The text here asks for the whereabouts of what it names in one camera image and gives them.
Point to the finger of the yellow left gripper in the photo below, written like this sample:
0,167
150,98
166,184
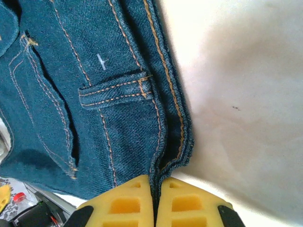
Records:
4,196

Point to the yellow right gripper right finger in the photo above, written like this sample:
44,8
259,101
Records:
206,205

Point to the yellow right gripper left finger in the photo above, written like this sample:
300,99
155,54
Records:
104,205

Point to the blue jeans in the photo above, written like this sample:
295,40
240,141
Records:
94,118

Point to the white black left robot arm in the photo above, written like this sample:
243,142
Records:
30,215

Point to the clear bottle red label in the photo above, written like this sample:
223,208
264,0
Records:
20,197

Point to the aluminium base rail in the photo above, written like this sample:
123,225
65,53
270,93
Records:
47,196

